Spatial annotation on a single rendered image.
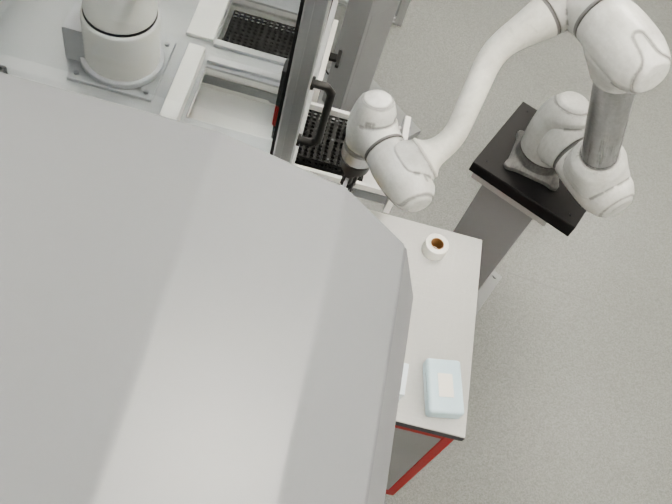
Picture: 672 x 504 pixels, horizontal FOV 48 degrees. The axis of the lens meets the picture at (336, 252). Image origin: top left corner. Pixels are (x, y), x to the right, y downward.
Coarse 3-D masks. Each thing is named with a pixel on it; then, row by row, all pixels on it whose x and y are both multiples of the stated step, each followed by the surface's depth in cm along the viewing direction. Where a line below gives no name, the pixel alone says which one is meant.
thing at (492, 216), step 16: (480, 192) 250; (496, 192) 240; (480, 208) 256; (496, 208) 251; (512, 208) 247; (464, 224) 266; (480, 224) 261; (496, 224) 256; (512, 224) 252; (528, 224) 248; (544, 224) 237; (496, 240) 261; (512, 240) 257; (496, 256) 267; (480, 272) 278; (480, 288) 307; (480, 304) 303
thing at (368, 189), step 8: (312, 104) 222; (320, 104) 222; (336, 112) 223; (344, 112) 223; (400, 128) 224; (304, 168) 209; (312, 168) 210; (320, 176) 210; (328, 176) 210; (336, 176) 210; (368, 176) 220; (360, 184) 210; (368, 184) 211; (376, 184) 219; (360, 192) 213; (368, 192) 212; (376, 192) 212; (376, 200) 214; (384, 200) 214
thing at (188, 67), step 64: (0, 0) 133; (64, 0) 130; (128, 0) 127; (192, 0) 125; (256, 0) 123; (0, 64) 146; (64, 64) 143; (128, 64) 140; (192, 64) 137; (256, 64) 134; (256, 128) 149
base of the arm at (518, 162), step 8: (520, 136) 243; (512, 152) 239; (520, 152) 235; (512, 160) 236; (520, 160) 236; (528, 160) 233; (512, 168) 235; (520, 168) 235; (528, 168) 234; (536, 168) 233; (544, 168) 232; (552, 168) 233; (528, 176) 236; (536, 176) 235; (544, 176) 235; (552, 176) 235; (544, 184) 235; (552, 184) 234
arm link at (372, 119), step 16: (368, 96) 169; (384, 96) 169; (352, 112) 172; (368, 112) 168; (384, 112) 168; (352, 128) 173; (368, 128) 170; (384, 128) 170; (352, 144) 176; (368, 144) 170
